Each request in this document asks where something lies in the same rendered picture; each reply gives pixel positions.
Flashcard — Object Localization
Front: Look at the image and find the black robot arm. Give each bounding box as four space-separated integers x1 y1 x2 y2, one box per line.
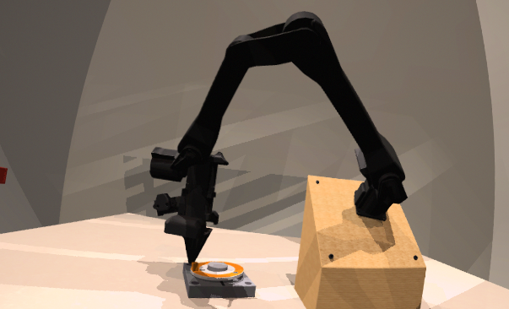
149 11 408 221

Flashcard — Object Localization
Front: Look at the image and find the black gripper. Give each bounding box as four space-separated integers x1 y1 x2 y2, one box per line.
164 183 219 264

